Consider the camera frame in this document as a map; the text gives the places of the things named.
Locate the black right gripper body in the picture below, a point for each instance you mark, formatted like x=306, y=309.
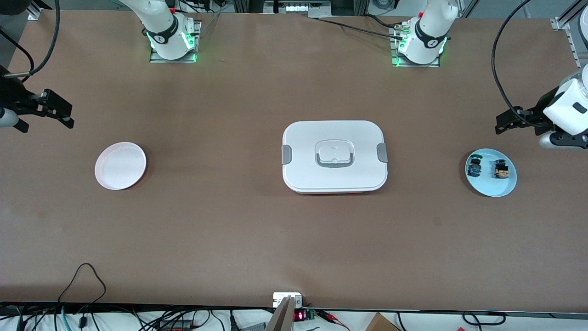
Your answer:
x=13, y=97

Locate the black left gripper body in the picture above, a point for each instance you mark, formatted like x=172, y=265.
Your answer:
x=540, y=111

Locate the orange push button switch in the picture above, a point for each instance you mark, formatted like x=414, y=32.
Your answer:
x=500, y=169

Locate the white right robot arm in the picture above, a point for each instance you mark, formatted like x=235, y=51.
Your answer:
x=163, y=27

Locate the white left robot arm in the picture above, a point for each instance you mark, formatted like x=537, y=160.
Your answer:
x=427, y=32

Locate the light blue round plate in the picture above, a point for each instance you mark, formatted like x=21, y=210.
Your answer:
x=490, y=186

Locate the pale pink round plate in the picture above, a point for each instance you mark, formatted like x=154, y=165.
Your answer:
x=120, y=165

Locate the white lidded lunch box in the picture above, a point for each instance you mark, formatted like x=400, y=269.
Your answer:
x=334, y=138

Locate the brown cardboard box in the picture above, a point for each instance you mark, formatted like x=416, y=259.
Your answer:
x=381, y=323

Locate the silver control box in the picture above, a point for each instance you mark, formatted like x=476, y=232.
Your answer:
x=294, y=8

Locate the red digit display module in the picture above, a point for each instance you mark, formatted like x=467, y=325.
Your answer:
x=299, y=316

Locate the green push button switch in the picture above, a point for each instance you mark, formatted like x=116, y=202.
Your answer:
x=474, y=166

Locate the aluminium frame profile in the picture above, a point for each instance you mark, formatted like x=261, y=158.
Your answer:
x=569, y=41

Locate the silver camera mount bracket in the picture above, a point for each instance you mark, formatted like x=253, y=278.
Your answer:
x=285, y=312

